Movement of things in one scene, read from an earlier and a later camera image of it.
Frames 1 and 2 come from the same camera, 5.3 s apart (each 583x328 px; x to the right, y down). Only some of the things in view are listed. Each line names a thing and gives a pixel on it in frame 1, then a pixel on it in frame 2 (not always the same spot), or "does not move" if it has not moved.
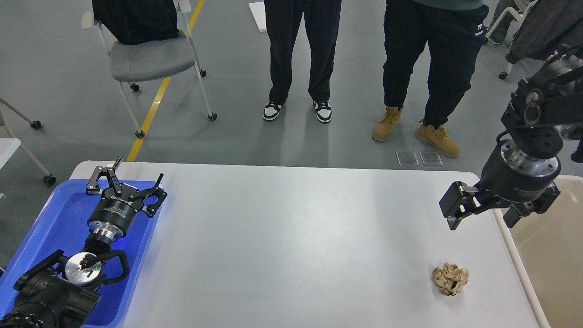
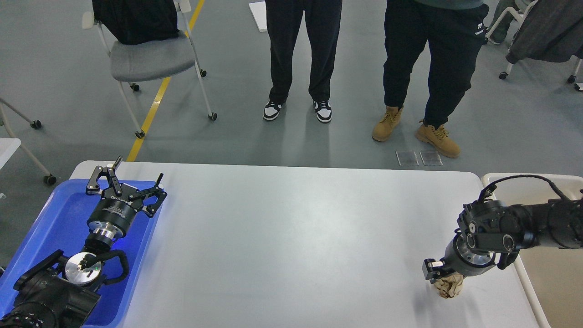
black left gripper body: (114, 214) does not move
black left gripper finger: (93, 187) does not move
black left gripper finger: (152, 207) does not move
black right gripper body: (512, 175) → (459, 259)
